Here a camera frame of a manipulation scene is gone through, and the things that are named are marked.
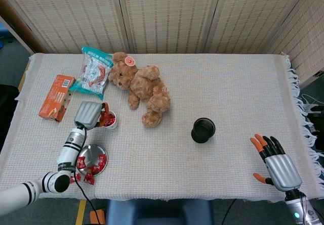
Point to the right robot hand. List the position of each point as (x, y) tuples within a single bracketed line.
[(283, 172)]

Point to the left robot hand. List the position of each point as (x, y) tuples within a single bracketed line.
[(88, 115)]

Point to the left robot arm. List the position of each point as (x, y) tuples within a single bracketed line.
[(71, 149)]

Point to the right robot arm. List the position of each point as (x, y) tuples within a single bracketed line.
[(293, 208)]

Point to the white paper cup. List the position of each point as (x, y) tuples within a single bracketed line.
[(114, 127)]

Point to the silver metal plate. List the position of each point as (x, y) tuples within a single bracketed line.
[(92, 151)]

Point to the orange cardboard box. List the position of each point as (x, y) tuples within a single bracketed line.
[(54, 96)]

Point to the teal silver snack bag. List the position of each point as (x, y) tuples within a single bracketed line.
[(93, 75)]

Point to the brown teddy bear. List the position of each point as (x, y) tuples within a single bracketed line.
[(146, 88)]

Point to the yellow floor tape strip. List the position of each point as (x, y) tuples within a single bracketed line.
[(22, 81), (80, 215)]

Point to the black mesh pen holder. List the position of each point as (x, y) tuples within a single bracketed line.
[(202, 134)]

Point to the beige woven tablecloth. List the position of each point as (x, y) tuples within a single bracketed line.
[(177, 159)]

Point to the orange block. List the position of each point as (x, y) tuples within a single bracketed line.
[(101, 216)]

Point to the brown wooden door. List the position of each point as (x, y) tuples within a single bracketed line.
[(20, 26)]

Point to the blue plastic object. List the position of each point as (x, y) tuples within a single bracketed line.
[(3, 33)]

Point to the woven folding screen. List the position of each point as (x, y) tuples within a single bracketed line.
[(177, 12)]

